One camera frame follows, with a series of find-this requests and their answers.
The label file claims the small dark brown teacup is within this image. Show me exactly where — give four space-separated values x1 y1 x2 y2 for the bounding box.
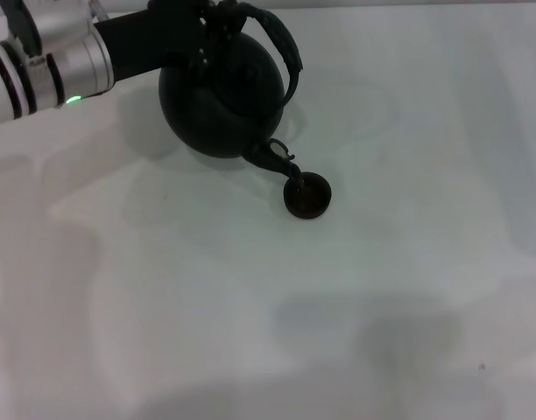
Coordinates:
283 171 333 220

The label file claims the black round teapot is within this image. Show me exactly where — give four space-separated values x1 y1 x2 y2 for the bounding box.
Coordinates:
158 0 304 181

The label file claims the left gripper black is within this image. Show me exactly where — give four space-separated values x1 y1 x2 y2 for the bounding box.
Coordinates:
93 0 226 85

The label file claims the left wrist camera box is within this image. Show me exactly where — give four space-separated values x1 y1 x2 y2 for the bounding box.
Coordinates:
4 0 44 58

